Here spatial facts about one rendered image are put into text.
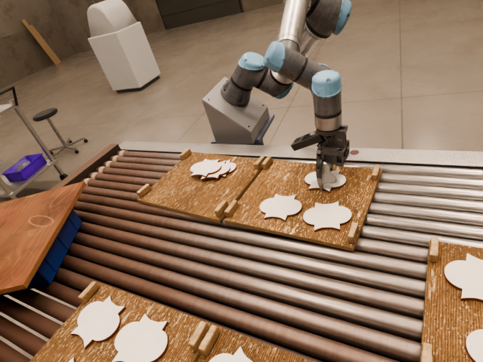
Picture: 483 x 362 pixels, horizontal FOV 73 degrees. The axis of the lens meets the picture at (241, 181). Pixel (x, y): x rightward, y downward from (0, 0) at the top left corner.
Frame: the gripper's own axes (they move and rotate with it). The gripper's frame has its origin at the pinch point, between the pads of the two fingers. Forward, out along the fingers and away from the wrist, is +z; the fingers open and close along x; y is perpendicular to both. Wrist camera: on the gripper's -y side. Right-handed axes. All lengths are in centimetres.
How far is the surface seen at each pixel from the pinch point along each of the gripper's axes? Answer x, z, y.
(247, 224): -25.3, 1.8, -16.1
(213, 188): -11.9, 3.2, -38.7
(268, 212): -19.8, 0.6, -11.4
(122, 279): -55, 5, -44
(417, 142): 177, 95, 15
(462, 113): 229, 93, 44
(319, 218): -18.3, -0.3, 4.5
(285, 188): -6.3, 1.6, -11.5
